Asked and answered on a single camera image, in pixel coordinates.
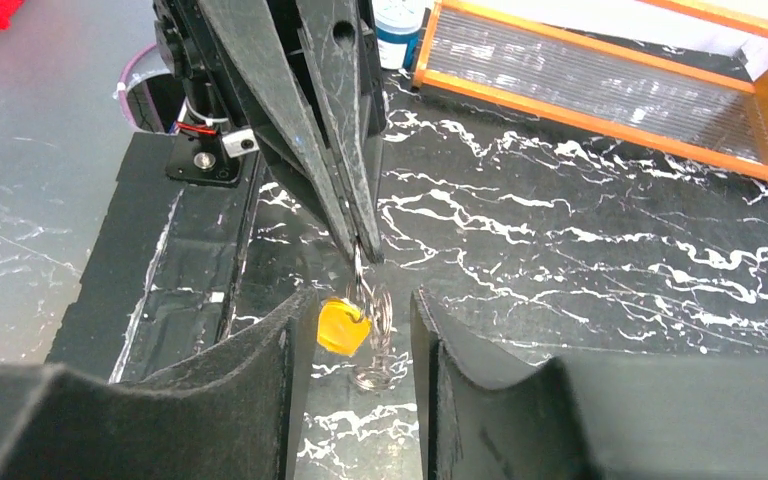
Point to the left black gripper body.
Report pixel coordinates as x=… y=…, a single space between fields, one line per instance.
x=301 y=79

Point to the white keyring holder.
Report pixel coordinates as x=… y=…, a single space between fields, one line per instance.
x=377 y=307

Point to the yellow tagged key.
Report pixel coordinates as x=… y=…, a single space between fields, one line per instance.
x=344 y=323

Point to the orange wooden rack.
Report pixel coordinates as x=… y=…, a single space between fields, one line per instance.
x=603 y=87

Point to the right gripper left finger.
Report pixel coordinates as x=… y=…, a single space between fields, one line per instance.
x=233 y=411

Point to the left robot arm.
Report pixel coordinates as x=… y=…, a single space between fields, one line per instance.
x=297 y=83

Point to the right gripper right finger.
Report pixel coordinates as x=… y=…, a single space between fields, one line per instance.
x=485 y=414

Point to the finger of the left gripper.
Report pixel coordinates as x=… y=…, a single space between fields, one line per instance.
x=246 y=31
x=332 y=37

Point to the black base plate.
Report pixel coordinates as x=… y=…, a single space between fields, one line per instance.
x=158 y=280

